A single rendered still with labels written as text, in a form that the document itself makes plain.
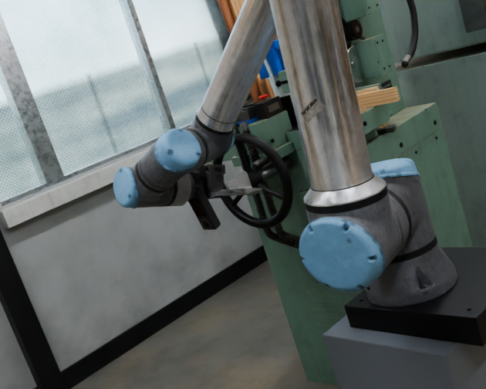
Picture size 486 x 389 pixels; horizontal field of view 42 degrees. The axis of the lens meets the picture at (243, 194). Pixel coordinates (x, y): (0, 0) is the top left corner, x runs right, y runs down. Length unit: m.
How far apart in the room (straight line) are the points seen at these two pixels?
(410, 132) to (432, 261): 0.86
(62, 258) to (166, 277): 0.57
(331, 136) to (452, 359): 0.47
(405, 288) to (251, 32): 0.59
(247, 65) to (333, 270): 0.46
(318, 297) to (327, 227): 1.04
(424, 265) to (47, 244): 1.97
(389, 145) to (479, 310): 0.89
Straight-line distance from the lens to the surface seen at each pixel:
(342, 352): 1.41
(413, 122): 2.15
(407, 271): 1.31
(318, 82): 1.07
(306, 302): 2.17
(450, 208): 2.32
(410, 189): 1.28
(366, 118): 1.86
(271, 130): 1.89
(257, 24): 1.29
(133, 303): 3.17
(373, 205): 1.11
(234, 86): 1.34
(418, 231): 1.30
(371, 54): 2.07
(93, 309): 3.07
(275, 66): 2.92
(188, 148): 1.33
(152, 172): 1.35
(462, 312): 1.25
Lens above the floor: 1.18
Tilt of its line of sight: 12 degrees down
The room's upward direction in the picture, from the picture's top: 18 degrees counter-clockwise
